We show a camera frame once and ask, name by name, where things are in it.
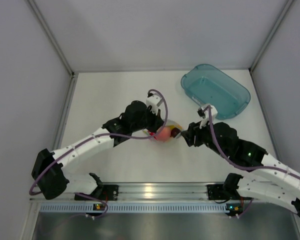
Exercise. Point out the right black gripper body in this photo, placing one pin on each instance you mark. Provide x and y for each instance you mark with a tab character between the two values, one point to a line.
202	136

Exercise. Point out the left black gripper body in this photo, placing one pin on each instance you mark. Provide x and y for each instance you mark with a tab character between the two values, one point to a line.
151	120

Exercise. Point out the clear zip top bag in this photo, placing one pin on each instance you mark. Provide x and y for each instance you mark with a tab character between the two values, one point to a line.
152	136

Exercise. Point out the pink fake peach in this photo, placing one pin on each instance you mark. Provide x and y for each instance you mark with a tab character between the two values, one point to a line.
163	134

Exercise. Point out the dark red fake fig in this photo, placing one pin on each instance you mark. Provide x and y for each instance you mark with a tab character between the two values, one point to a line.
175	132

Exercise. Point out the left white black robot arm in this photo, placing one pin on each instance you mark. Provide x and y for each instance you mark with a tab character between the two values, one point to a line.
53	170

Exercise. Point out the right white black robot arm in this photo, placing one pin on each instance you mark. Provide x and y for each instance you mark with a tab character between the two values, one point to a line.
269	179

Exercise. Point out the teal plastic bin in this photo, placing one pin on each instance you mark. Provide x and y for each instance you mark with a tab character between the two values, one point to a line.
206	84

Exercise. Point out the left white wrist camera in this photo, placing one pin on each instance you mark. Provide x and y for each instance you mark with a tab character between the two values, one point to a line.
154	100

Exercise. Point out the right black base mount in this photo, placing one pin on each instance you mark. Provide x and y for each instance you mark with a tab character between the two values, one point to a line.
216	193

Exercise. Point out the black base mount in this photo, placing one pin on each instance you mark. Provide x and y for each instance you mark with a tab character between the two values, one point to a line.
216	193
109	192

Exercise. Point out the aluminium mounting rail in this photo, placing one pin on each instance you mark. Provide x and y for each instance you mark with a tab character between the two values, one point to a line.
194	191

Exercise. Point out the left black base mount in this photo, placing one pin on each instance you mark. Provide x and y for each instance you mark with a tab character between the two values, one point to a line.
109	192

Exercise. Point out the slotted cable duct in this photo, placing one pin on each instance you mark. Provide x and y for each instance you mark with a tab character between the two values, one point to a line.
118	207

